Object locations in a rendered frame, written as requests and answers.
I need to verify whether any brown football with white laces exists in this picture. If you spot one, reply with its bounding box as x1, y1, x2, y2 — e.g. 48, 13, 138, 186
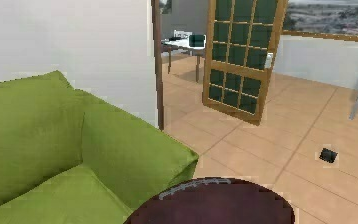
123, 177, 296, 224

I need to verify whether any dark green box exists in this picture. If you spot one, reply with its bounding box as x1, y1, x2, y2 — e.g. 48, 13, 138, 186
188, 34, 207, 48

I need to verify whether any wooden door with glass panes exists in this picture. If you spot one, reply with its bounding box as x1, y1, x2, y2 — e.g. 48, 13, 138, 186
202, 0, 289, 126

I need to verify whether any white table with brown legs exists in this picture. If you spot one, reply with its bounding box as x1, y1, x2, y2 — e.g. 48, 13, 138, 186
161, 37, 207, 84

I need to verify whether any small black square object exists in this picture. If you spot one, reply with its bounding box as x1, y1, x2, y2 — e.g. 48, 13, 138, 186
319, 147, 339, 164

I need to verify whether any brown door frame post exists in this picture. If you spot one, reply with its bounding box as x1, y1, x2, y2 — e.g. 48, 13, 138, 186
150, 0, 165, 131

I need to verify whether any wooden framed landscape picture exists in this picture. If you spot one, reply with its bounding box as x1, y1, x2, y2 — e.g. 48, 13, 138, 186
281, 0, 358, 43

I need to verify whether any green armchair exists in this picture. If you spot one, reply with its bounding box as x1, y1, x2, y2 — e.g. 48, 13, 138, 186
0, 70, 200, 224

